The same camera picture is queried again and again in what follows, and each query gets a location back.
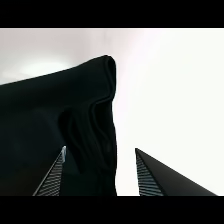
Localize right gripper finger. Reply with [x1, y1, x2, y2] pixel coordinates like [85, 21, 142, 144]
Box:
[32, 145, 68, 197]

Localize black garment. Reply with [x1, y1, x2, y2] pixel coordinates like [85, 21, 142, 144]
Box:
[0, 54, 119, 197]

